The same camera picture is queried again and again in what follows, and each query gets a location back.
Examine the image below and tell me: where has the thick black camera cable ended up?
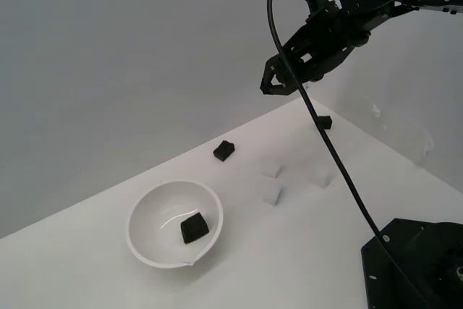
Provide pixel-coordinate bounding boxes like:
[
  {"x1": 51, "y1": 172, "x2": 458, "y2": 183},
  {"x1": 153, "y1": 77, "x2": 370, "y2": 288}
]
[{"x1": 266, "y1": 0, "x2": 431, "y2": 309}]

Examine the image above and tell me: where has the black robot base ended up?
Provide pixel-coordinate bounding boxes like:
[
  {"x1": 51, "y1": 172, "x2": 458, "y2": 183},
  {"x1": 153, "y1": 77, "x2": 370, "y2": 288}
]
[{"x1": 360, "y1": 217, "x2": 463, "y2": 309}]

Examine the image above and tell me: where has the white bowl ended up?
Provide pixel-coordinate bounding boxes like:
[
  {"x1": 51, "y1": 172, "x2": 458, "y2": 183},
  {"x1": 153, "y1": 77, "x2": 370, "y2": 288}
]
[{"x1": 125, "y1": 179, "x2": 224, "y2": 269}]

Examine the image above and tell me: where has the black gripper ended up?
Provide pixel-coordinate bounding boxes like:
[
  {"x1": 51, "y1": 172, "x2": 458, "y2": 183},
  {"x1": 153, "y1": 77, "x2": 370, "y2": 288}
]
[{"x1": 260, "y1": 0, "x2": 373, "y2": 97}]

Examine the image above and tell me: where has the white foam cube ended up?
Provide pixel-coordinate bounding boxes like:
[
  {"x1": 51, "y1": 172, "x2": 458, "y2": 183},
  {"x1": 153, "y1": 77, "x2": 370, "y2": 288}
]
[
  {"x1": 309, "y1": 166, "x2": 333, "y2": 190},
  {"x1": 260, "y1": 178, "x2": 284, "y2": 206},
  {"x1": 260, "y1": 164, "x2": 284, "y2": 180}
]

